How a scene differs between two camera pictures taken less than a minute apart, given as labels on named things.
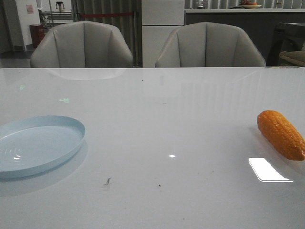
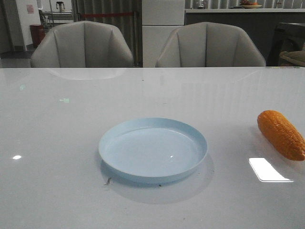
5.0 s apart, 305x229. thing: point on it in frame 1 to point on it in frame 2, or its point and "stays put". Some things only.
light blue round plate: [29, 144] to [152, 150]
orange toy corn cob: [281, 134] stays put
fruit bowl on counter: [249, 5] stays put
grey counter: [261, 24] stays put
